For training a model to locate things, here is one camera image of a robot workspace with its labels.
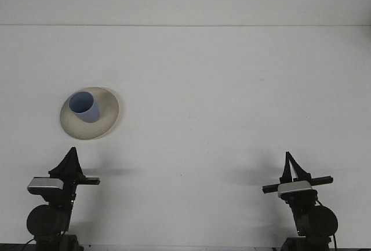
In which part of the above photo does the pale round plate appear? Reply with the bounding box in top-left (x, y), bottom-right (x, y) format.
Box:
top-left (59, 86), bottom-right (121, 141)

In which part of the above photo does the pale blue cup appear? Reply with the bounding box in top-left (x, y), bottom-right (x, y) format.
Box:
top-left (68, 91), bottom-right (101, 124)

